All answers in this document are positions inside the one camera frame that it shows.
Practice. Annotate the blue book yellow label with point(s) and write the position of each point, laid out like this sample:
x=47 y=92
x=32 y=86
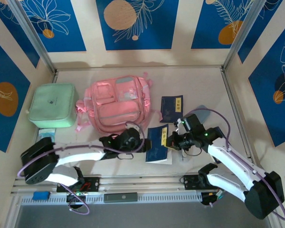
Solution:
x=158 y=147
x=171 y=109

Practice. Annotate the pink backpack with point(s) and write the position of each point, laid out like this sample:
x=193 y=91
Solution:
x=116 y=111

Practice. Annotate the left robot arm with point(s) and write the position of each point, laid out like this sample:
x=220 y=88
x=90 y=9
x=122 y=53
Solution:
x=80 y=154

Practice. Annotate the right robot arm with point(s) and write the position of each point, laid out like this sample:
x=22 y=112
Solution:
x=228 y=156

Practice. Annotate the teal tissue pack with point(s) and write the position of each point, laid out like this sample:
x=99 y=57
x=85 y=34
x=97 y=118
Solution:
x=47 y=135

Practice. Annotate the mint green lunch bag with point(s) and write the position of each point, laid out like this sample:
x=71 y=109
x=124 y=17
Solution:
x=51 y=104

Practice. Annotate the dark grey bar device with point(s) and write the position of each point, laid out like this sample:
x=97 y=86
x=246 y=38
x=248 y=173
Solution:
x=120 y=197

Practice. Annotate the small blue block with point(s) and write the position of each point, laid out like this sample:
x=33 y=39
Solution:
x=40 y=195

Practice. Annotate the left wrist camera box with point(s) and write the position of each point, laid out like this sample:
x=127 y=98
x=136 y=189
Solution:
x=129 y=133

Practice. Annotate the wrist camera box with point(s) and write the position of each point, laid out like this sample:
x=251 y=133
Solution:
x=191 y=122
x=129 y=133

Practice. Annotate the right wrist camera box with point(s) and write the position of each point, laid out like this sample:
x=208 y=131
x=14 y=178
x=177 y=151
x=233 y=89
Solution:
x=191 y=122

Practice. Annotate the aluminium cross rail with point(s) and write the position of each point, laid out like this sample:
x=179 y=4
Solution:
x=145 y=184

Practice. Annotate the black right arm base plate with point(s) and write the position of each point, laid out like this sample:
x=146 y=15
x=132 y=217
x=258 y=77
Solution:
x=191 y=182

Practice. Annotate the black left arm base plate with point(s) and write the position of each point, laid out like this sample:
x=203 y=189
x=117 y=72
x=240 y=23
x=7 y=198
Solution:
x=95 y=184

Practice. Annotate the aluminium frame post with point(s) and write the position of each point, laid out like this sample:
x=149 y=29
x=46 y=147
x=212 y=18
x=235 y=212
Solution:
x=243 y=33
x=32 y=33

